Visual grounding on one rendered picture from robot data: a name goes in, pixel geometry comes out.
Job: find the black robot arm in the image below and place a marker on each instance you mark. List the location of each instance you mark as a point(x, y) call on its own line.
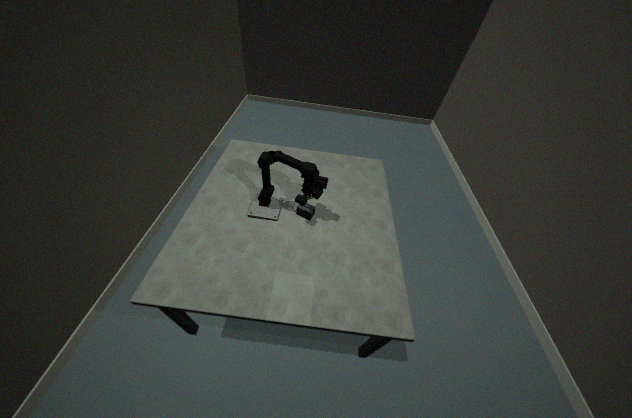
point(309, 172)

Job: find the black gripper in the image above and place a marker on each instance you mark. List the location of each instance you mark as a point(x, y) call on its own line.
point(302, 200)

